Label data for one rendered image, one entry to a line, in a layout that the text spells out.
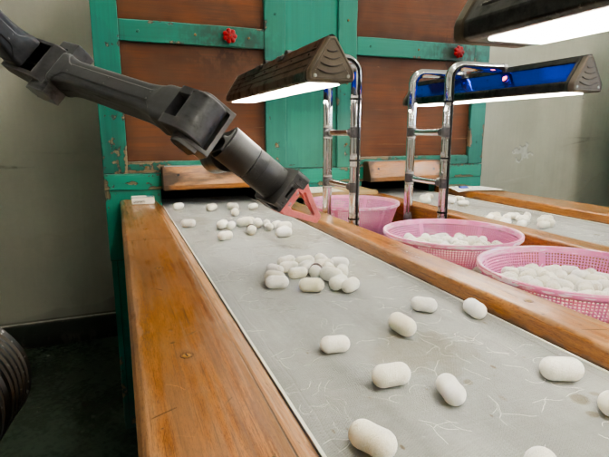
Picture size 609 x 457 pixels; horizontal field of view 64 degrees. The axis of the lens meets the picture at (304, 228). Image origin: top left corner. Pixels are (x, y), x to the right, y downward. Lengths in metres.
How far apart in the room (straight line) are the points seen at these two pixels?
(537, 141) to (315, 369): 3.11
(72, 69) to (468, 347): 0.76
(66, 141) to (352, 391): 2.05
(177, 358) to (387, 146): 1.42
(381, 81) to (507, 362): 1.35
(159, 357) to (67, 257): 1.99
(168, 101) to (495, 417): 0.58
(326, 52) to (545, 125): 2.82
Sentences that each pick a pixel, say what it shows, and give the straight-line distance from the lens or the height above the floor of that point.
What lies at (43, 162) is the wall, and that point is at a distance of 2.38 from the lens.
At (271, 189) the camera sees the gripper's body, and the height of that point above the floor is 0.88.
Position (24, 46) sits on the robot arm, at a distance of 1.06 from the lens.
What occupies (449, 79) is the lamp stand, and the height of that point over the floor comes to 1.08.
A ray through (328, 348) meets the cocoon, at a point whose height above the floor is 0.75.
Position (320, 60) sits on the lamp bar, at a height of 1.07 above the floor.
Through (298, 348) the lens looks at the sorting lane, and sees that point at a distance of 0.52.
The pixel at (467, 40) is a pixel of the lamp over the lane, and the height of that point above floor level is 1.04.
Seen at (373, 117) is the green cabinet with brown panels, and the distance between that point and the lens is 1.74.
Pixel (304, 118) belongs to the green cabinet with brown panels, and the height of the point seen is 1.00.
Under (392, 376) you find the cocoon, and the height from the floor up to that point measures 0.75.
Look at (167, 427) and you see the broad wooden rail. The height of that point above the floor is 0.76.
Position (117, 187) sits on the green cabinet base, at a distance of 1.52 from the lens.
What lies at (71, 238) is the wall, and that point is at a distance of 2.41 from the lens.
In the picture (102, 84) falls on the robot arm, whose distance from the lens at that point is 0.87.
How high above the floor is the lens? 0.96
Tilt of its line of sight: 11 degrees down
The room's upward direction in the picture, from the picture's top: straight up
